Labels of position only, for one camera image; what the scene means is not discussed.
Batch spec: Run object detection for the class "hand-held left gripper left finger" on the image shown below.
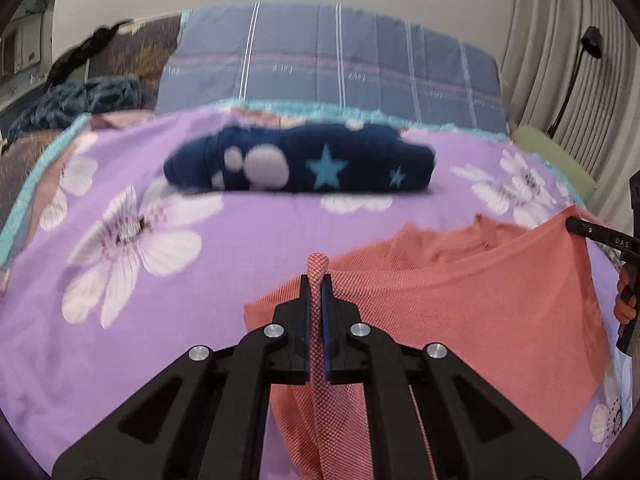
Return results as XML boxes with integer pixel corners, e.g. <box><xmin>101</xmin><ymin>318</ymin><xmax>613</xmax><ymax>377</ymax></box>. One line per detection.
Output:
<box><xmin>52</xmin><ymin>275</ymin><xmax>313</xmax><ymax>480</ymax></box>

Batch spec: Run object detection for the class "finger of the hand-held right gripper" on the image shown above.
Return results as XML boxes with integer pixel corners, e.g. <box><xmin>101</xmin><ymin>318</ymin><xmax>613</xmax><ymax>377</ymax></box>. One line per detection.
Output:
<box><xmin>566</xmin><ymin>217</ymin><xmax>606</xmax><ymax>244</ymax></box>

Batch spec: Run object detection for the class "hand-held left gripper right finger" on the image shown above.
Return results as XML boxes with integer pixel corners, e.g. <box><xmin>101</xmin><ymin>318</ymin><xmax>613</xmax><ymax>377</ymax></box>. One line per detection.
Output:
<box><xmin>320</xmin><ymin>274</ymin><xmax>583</xmax><ymax>480</ymax></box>

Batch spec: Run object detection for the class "pink knit sweater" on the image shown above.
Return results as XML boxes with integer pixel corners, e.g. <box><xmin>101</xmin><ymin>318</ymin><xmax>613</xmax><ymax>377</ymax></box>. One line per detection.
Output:
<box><xmin>244</xmin><ymin>215</ymin><xmax>613</xmax><ymax>480</ymax></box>

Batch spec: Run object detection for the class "person's right hand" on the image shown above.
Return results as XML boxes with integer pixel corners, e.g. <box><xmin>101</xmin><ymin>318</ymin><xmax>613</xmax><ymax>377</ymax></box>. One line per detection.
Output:
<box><xmin>615</xmin><ymin>265</ymin><xmax>637</xmax><ymax>324</ymax></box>

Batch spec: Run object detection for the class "green pillow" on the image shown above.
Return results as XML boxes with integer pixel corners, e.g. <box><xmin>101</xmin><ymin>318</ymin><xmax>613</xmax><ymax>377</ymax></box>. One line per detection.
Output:
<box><xmin>512</xmin><ymin>126</ymin><xmax>598</xmax><ymax>206</ymax></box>

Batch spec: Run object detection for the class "purple floral bed quilt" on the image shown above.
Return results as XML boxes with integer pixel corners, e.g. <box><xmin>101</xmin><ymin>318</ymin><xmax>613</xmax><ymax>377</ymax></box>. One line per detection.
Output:
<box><xmin>0</xmin><ymin>100</ymin><xmax>631</xmax><ymax>480</ymax></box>

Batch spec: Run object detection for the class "navy star print blanket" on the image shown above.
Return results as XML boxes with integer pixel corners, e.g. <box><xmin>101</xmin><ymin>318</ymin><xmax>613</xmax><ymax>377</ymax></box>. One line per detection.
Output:
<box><xmin>164</xmin><ymin>121</ymin><xmax>436</xmax><ymax>195</ymax></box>

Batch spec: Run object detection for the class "black floor lamp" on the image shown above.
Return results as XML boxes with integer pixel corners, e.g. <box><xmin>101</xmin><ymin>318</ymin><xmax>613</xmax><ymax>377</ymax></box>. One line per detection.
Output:
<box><xmin>545</xmin><ymin>26</ymin><xmax>604</xmax><ymax>138</ymax></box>

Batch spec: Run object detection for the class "beige curtain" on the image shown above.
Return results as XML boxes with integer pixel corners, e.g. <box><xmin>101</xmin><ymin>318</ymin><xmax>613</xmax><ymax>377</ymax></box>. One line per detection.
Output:
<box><xmin>505</xmin><ymin>0</ymin><xmax>640</xmax><ymax>231</ymax></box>

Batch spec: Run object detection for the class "blue plaid pillow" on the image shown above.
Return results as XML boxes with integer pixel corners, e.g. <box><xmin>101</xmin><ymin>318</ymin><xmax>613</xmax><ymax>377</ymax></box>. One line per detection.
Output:
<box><xmin>154</xmin><ymin>2</ymin><xmax>508</xmax><ymax>133</ymax></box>

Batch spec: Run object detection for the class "blue-grey fleece blanket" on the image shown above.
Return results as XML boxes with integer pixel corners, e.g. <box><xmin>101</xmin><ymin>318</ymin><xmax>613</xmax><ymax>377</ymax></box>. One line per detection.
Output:
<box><xmin>7</xmin><ymin>76</ymin><xmax>143</xmax><ymax>143</ymax></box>

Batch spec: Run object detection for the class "dark branch print pillow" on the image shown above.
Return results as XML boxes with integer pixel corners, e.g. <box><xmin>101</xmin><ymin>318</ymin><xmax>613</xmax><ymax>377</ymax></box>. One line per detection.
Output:
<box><xmin>75</xmin><ymin>15</ymin><xmax>183</xmax><ymax>111</ymax></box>

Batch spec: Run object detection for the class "dark branch print bedspread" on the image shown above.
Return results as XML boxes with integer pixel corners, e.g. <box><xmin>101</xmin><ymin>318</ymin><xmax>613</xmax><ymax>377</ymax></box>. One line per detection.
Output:
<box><xmin>0</xmin><ymin>130</ymin><xmax>68</xmax><ymax>233</ymax></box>

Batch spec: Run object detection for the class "black garment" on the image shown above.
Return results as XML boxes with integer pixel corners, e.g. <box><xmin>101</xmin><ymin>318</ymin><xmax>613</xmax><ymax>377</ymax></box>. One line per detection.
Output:
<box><xmin>47</xmin><ymin>20</ymin><xmax>133</xmax><ymax>86</ymax></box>

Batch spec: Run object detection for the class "mirrored wall cabinet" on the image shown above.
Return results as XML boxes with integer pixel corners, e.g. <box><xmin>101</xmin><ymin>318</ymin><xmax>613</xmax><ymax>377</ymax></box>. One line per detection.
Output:
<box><xmin>0</xmin><ymin>25</ymin><xmax>42</xmax><ymax>78</ymax></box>

